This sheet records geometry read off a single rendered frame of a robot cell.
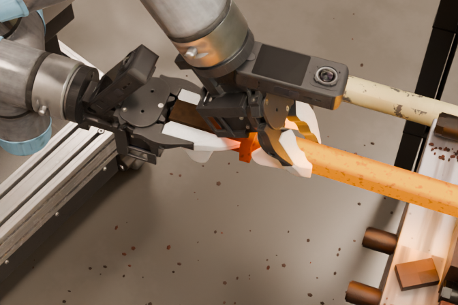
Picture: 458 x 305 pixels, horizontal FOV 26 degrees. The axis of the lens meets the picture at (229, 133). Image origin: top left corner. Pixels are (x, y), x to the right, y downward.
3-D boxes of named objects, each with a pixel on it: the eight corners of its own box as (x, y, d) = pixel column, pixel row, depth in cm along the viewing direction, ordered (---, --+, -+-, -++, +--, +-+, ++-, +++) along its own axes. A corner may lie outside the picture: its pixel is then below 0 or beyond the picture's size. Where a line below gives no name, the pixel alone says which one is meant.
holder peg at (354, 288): (343, 304, 120) (345, 295, 118) (349, 284, 121) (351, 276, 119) (375, 314, 119) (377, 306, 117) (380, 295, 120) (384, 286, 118)
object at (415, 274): (430, 261, 116) (432, 257, 115) (438, 284, 115) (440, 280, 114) (393, 268, 116) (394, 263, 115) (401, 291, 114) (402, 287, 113)
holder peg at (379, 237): (360, 249, 124) (362, 240, 121) (365, 231, 125) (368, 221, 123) (391, 259, 123) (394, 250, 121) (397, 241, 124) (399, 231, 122)
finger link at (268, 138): (289, 145, 112) (260, 89, 107) (303, 144, 111) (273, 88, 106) (275, 175, 109) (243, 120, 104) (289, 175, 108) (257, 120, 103)
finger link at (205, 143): (241, 163, 119) (171, 137, 121) (242, 137, 114) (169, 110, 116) (231, 183, 118) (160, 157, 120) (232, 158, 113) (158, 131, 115)
